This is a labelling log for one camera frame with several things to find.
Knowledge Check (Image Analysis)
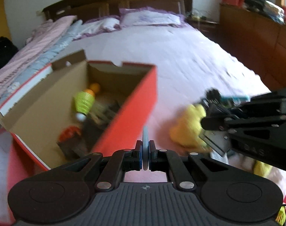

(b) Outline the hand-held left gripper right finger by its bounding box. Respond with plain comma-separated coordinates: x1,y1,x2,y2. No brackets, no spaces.
149,140,237,191

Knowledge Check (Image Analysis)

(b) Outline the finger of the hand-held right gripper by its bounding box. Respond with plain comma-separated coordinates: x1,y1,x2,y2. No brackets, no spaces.
228,86,286,116
201,113,286,142

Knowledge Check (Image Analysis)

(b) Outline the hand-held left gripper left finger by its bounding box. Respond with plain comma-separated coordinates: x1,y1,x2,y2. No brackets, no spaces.
49,140,143,191

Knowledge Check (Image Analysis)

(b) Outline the light blue disc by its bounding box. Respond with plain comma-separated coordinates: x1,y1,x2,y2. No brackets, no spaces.
142,127,150,171

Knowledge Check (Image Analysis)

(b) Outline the transparent ruler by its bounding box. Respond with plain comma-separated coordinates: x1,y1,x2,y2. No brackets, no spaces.
199,104,230,157

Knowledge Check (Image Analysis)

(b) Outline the red cardboard box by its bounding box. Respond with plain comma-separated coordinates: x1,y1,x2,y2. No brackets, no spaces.
0,49,157,171

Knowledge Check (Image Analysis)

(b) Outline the slim yellow plush toy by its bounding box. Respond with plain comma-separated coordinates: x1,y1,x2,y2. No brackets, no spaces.
253,161,273,178

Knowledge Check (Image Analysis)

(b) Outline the large yellow plush toy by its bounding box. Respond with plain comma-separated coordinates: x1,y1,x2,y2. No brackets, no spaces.
170,104,213,151

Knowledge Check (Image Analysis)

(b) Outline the black shuttlecock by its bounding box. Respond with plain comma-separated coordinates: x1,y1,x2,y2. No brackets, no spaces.
205,88,222,104

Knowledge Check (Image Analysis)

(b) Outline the teal tube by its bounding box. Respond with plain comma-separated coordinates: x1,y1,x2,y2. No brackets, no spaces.
219,95,250,103

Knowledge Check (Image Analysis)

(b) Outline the brown wooden toy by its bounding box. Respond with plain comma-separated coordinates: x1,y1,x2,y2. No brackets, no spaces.
89,100,121,125

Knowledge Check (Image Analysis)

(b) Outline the yellow green item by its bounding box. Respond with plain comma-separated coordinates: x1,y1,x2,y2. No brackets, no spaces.
276,206,286,225

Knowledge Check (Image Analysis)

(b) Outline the wooden cabinet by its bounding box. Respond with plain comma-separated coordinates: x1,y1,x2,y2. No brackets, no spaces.
219,2,286,92

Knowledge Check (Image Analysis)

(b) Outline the orange red toy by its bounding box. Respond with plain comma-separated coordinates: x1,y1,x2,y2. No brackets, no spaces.
58,127,81,144

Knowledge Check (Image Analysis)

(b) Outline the yellow green shuttlecock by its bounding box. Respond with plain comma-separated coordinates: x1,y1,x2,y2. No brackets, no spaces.
72,91,96,123

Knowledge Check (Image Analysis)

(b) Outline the orange ping pong ball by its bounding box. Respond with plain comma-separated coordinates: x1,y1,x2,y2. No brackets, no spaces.
89,83,101,95

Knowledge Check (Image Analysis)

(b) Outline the pile of clothes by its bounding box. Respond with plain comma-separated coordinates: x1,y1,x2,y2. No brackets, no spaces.
244,0,286,25

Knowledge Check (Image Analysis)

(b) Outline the wooden nightstand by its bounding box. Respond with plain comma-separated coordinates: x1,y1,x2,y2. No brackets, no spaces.
186,16,220,40

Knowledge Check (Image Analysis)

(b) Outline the white purple pillow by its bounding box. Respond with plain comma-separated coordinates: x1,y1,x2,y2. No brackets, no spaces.
83,15,121,37
119,7,186,27

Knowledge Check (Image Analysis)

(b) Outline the pink box lid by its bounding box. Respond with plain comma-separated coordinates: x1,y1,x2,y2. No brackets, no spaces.
0,122,49,224

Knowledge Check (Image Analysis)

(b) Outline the light blue blanket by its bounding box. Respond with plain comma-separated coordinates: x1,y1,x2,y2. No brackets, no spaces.
7,20,83,92

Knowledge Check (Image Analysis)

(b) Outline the pink quilt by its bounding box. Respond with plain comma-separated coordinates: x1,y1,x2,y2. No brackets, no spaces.
0,15,78,113

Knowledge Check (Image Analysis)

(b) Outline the black bag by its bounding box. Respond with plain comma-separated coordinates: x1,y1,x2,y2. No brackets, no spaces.
0,36,19,76

